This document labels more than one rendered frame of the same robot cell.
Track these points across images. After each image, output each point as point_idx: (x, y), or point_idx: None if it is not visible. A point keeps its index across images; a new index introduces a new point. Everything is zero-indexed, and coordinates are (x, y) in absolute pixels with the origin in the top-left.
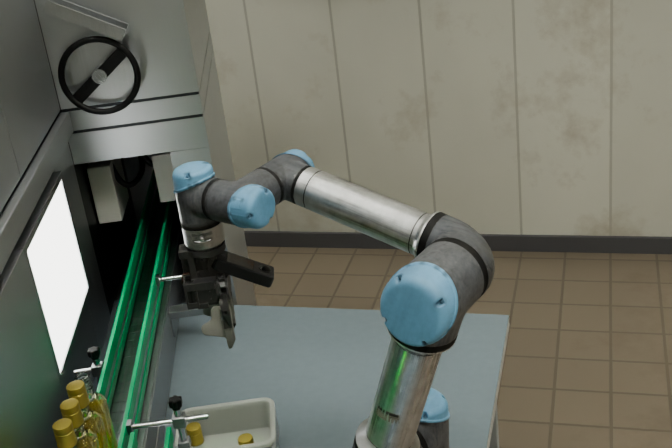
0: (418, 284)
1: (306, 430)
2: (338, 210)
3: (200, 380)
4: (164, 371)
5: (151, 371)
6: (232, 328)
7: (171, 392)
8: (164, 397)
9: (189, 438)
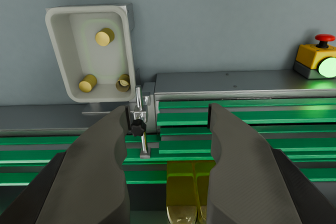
0: None
1: None
2: None
3: (0, 82)
4: (8, 117)
5: (26, 134)
6: (266, 141)
7: (21, 103)
8: (38, 111)
9: (142, 96)
